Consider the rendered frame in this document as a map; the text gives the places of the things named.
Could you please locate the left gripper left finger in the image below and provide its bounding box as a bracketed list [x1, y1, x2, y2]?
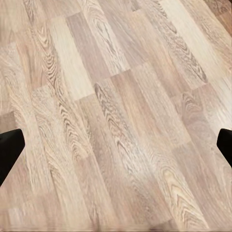
[0, 129, 25, 187]

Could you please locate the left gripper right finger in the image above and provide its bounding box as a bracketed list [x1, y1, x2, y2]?
[217, 128, 232, 167]

